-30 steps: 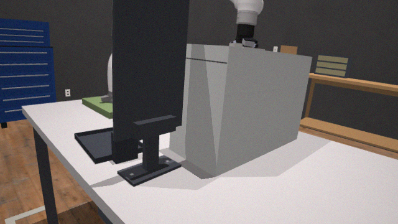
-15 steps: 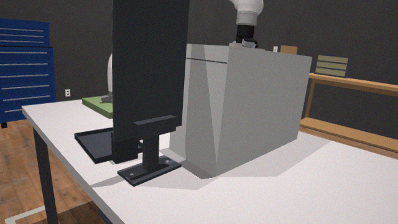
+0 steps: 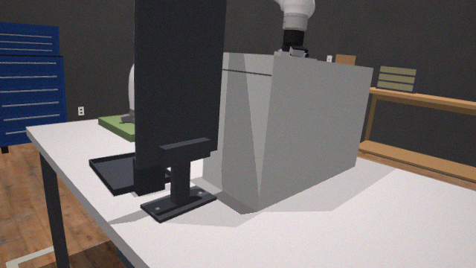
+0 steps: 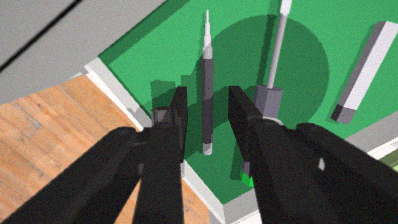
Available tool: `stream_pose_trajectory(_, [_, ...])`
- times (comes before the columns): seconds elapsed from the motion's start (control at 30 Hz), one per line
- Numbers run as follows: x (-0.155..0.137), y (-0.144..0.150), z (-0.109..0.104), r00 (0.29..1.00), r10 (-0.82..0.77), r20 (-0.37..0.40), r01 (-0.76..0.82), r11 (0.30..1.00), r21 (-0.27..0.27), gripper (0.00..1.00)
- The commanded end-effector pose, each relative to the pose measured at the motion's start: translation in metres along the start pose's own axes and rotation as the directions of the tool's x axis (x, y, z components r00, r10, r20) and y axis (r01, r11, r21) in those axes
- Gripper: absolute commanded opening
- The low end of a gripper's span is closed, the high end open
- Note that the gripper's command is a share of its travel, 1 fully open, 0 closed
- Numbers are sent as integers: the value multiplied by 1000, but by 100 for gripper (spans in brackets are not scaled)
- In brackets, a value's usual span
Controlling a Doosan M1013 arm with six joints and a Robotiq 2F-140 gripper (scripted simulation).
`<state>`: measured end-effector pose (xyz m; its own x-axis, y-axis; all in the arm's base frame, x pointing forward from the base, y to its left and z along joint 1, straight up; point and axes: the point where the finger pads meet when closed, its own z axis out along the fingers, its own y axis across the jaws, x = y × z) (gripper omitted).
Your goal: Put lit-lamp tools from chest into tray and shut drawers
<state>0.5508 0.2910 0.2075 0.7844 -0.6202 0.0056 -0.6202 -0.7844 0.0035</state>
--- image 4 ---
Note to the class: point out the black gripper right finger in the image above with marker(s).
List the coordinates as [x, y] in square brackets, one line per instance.
[358, 188]

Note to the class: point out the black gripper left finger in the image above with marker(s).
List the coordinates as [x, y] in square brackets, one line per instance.
[88, 190]

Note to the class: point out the white rectangular bar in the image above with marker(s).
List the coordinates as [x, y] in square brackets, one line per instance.
[371, 58]

